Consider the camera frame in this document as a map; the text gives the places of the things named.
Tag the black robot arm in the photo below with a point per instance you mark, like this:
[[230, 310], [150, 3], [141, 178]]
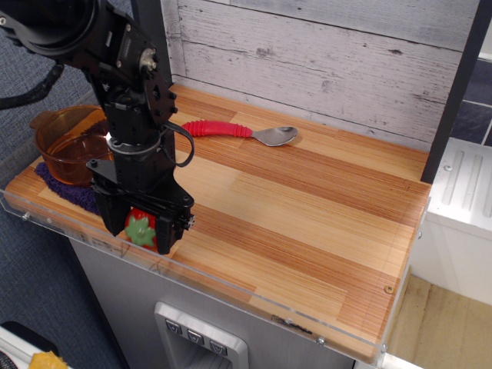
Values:
[[122, 65]]

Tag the red handled metal spoon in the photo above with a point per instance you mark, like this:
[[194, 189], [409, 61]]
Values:
[[271, 137]]

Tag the silver dispenser panel with buttons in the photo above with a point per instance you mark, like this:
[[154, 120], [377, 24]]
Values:
[[193, 343]]

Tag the purple folded towel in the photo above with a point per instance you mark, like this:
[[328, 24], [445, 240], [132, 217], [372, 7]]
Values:
[[80, 196]]

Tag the clear acrylic table guard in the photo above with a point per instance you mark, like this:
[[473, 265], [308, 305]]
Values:
[[315, 233]]

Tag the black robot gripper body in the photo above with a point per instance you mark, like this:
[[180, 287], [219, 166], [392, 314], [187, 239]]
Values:
[[144, 174]]

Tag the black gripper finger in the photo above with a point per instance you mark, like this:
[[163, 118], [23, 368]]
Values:
[[113, 210], [168, 230]]

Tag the red toy strawberry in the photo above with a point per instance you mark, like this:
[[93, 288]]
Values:
[[140, 229]]

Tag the dark grey right post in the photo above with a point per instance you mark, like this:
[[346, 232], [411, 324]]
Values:
[[465, 70]]

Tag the white appliance at right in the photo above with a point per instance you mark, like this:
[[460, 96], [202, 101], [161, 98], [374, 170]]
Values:
[[453, 249]]

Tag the amber glass pot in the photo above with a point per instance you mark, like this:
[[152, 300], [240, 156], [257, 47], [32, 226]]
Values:
[[69, 138]]

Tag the grey cabinet under table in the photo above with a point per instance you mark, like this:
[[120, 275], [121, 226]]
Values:
[[129, 290]]

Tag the yellow object bottom left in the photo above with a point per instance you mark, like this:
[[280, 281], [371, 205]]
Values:
[[47, 360]]

